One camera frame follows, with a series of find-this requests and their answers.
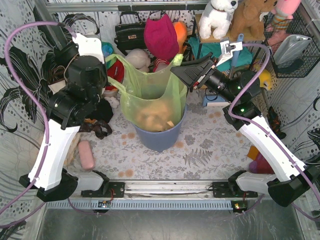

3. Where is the magenta cloth bag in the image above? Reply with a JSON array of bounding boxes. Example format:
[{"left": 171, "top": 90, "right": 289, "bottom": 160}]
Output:
[{"left": 144, "top": 13, "right": 179, "bottom": 60}]

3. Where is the silver foil pouch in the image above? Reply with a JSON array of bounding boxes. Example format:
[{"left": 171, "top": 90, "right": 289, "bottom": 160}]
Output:
[{"left": 273, "top": 34, "right": 312, "bottom": 65}]

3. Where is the yellow duck plush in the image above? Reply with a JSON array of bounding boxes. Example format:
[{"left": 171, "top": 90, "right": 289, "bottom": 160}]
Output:
[{"left": 253, "top": 62, "right": 272, "bottom": 91}]

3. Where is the pink rolled cloth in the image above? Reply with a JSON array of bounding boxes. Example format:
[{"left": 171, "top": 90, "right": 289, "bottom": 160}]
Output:
[{"left": 78, "top": 140, "right": 96, "bottom": 171}]

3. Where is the black orange toy figure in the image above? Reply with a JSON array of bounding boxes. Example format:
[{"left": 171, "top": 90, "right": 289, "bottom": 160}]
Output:
[{"left": 267, "top": 106, "right": 287, "bottom": 140}]

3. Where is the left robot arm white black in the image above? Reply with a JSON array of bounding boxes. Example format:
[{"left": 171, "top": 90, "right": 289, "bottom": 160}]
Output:
[{"left": 19, "top": 38, "right": 108, "bottom": 202}]

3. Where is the blue trash bin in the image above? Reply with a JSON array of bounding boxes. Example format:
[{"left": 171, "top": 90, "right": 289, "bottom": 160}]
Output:
[{"left": 133, "top": 106, "right": 187, "bottom": 153}]

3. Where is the colourful printed cloth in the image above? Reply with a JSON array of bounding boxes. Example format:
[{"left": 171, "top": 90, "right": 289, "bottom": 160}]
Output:
[{"left": 101, "top": 41, "right": 115, "bottom": 69}]

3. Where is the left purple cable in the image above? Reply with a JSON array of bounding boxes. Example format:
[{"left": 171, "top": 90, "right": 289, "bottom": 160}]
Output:
[{"left": 0, "top": 21, "right": 76, "bottom": 230}]

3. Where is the purple striped sock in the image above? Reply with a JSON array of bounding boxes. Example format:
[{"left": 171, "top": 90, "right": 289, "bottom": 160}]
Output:
[{"left": 247, "top": 145, "right": 274, "bottom": 175}]

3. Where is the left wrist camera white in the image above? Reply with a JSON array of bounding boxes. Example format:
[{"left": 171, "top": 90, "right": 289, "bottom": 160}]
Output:
[{"left": 72, "top": 33, "right": 105, "bottom": 64}]

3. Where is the brown teddy bear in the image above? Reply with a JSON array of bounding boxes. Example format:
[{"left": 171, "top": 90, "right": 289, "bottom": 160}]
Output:
[{"left": 230, "top": 0, "right": 277, "bottom": 39}]

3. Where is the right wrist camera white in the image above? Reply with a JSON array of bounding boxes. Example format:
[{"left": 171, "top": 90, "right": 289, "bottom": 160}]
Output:
[{"left": 216, "top": 40, "right": 243, "bottom": 66}]

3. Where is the teal folded cloth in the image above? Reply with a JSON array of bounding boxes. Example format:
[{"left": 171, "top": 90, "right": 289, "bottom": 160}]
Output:
[{"left": 188, "top": 37, "right": 253, "bottom": 72}]

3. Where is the black hat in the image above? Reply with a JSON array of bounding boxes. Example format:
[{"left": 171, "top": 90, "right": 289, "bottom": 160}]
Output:
[{"left": 86, "top": 99, "right": 114, "bottom": 123}]

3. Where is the white sheep plush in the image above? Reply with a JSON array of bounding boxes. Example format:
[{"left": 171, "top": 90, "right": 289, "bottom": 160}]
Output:
[{"left": 125, "top": 48, "right": 151, "bottom": 73}]

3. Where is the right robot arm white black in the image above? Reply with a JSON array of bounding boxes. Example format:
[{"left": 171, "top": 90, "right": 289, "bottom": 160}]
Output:
[{"left": 170, "top": 53, "right": 320, "bottom": 207}]

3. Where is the black metal wooden shelf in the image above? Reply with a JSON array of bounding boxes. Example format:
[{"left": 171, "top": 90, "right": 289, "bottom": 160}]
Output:
[{"left": 187, "top": 13, "right": 267, "bottom": 93}]

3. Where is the pink white plush doll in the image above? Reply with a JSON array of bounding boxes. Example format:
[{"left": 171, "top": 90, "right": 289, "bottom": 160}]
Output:
[{"left": 153, "top": 58, "right": 171, "bottom": 73}]

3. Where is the orange checkered towel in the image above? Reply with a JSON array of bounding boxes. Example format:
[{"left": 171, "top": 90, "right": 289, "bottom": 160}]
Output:
[{"left": 63, "top": 132, "right": 81, "bottom": 167}]

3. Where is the green trash bag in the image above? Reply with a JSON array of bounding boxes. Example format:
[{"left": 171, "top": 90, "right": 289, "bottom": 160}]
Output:
[{"left": 105, "top": 54, "right": 188, "bottom": 125}]

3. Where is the black leather handbag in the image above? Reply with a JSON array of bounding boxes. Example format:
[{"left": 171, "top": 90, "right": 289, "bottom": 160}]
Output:
[{"left": 114, "top": 11, "right": 147, "bottom": 56}]

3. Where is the black wire basket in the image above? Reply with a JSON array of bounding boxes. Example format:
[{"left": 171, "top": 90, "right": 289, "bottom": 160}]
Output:
[{"left": 264, "top": 12, "right": 320, "bottom": 78}]

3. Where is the white dog plush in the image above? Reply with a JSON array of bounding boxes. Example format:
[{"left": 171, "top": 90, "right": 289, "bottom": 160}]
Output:
[{"left": 198, "top": 0, "right": 238, "bottom": 40}]

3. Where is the brown patterned sandal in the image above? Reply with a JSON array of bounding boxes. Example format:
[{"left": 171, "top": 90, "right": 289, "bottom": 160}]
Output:
[{"left": 78, "top": 120, "right": 113, "bottom": 140}]

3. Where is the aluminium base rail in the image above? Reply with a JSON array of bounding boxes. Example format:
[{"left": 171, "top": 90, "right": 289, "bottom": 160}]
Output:
[{"left": 45, "top": 180, "right": 261, "bottom": 214}]

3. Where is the purple cable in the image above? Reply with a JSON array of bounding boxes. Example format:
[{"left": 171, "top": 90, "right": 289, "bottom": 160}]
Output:
[
  {"left": 228, "top": 42, "right": 320, "bottom": 222},
  {"left": 0, "top": 21, "right": 76, "bottom": 230}
]

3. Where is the cream canvas tote bag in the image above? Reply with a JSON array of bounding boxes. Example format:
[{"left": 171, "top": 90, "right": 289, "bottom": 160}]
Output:
[{"left": 48, "top": 79, "right": 66, "bottom": 95}]

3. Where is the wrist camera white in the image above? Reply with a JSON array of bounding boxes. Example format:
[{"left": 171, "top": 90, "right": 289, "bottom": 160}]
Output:
[
  {"left": 216, "top": 40, "right": 243, "bottom": 66},
  {"left": 72, "top": 33, "right": 105, "bottom": 64}
]

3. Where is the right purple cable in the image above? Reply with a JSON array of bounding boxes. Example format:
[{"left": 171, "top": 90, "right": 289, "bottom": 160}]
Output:
[{"left": 228, "top": 42, "right": 320, "bottom": 222}]

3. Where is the pink plush toy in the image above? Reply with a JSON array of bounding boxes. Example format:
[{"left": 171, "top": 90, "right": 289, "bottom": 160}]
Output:
[{"left": 265, "top": 0, "right": 301, "bottom": 32}]

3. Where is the orange plush toy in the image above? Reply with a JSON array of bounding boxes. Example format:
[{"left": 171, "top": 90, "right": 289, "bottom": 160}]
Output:
[{"left": 173, "top": 21, "right": 187, "bottom": 54}]

